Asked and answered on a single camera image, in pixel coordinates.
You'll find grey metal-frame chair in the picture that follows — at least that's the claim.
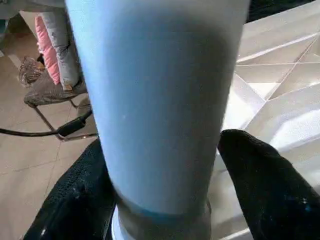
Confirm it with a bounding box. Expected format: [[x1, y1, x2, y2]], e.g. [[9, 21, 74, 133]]
[[22, 75, 100, 143]]

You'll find white plastic table leg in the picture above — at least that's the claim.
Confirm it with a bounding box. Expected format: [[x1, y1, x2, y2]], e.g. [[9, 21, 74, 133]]
[[64, 0, 252, 240]]

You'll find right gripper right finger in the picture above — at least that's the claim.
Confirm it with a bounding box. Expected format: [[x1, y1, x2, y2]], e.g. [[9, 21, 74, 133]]
[[217, 128, 320, 240]]

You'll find light grey garment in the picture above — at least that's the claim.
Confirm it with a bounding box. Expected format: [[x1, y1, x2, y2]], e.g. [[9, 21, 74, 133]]
[[40, 9, 85, 92]]

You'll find black cable with plug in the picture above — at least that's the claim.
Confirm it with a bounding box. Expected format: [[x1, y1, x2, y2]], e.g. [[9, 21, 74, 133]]
[[0, 107, 96, 140]]

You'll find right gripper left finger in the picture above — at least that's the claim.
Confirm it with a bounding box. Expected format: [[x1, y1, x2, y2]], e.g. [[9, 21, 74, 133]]
[[22, 139, 119, 240]]

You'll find white plastic table top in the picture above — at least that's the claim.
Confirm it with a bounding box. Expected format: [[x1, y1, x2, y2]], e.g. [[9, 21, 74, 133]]
[[207, 0, 320, 240]]

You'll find brown patterned cloth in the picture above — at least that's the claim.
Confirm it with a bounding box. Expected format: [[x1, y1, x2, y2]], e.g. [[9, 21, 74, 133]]
[[18, 55, 47, 87]]

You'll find pink cloth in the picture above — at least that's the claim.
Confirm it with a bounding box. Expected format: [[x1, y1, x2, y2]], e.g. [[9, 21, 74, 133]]
[[34, 15, 62, 86]]

